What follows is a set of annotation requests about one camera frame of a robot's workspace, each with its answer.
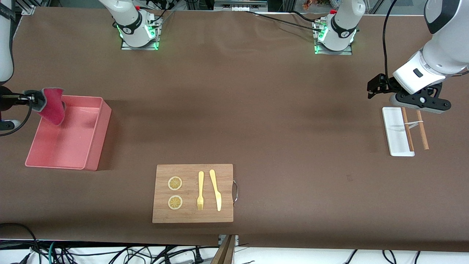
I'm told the wooden cutting board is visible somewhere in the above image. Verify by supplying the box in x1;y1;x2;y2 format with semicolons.
152;164;239;223

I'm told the silver power strip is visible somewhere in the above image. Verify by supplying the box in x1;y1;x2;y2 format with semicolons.
214;0;268;11

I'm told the wooden beam under table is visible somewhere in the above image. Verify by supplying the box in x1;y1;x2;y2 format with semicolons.
211;235;236;264

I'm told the white rack base tray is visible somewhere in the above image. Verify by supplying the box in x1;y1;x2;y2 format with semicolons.
382;107;416;157

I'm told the long black table cable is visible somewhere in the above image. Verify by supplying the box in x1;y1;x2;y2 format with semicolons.
244;10;325;32

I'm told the yellow plastic fork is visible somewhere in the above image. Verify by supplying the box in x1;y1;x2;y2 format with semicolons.
197;171;204;210

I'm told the black looped floor cable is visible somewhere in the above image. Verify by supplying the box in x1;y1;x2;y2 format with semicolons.
0;223;43;264

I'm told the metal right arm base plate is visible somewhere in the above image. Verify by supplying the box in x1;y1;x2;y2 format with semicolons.
121;14;160;51

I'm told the aluminium frame profile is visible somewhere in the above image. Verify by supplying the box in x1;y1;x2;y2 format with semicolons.
21;0;50;15

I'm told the pink plastic bin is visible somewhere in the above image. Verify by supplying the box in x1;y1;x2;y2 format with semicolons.
25;95;112;171

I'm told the pink cloth with grey backing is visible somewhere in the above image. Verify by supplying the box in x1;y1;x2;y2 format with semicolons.
35;87;66;126

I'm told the yellow plastic knife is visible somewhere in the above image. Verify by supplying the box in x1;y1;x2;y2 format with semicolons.
209;169;222;212

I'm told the wooden chopsticks pair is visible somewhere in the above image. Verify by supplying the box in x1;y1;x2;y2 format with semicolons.
416;110;429;150
401;107;415;152

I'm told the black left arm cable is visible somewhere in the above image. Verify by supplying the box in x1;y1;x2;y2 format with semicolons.
383;0;398;79

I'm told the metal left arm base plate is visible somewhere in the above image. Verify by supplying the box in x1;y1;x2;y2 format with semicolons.
314;20;353;55

